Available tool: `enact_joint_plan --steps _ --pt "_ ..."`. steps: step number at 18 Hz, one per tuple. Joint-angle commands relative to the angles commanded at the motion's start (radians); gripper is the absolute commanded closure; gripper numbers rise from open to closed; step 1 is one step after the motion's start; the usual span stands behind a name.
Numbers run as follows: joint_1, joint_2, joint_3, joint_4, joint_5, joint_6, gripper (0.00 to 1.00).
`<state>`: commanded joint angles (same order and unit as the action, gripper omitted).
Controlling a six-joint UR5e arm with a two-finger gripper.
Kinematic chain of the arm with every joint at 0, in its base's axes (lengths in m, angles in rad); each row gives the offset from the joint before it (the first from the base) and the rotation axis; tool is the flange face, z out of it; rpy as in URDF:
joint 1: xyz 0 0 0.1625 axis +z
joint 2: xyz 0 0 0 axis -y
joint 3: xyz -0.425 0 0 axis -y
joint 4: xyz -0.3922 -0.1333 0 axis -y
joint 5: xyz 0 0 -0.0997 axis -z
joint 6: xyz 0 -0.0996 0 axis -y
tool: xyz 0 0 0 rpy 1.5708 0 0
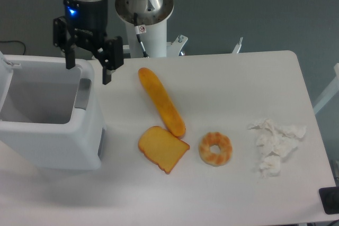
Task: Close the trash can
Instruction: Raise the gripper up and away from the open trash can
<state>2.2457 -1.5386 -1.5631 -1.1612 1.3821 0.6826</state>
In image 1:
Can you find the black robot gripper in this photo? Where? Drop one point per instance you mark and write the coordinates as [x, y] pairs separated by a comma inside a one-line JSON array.
[[86, 22]]

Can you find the white trash can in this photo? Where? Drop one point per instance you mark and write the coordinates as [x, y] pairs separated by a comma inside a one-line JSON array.
[[51, 115]]

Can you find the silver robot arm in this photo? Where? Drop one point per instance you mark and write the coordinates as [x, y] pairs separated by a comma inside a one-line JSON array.
[[84, 25]]

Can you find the orange baguette bread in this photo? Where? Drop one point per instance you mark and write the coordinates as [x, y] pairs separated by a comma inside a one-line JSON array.
[[162, 101]]

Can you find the orange toast slice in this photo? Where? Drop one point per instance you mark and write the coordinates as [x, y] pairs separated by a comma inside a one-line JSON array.
[[162, 148]]

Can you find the glazed donut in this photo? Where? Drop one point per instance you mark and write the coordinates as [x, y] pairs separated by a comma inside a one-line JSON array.
[[215, 149]]

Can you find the crumpled white tissue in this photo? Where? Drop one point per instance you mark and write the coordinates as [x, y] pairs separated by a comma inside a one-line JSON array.
[[275, 143]]

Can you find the black device at table edge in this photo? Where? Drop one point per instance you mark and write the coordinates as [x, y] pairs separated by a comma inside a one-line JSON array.
[[329, 199]]

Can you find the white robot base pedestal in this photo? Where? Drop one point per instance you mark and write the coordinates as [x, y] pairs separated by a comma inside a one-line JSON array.
[[146, 25]]

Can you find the white frame bracket right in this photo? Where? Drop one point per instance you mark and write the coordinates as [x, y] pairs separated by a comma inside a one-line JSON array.
[[327, 94]]

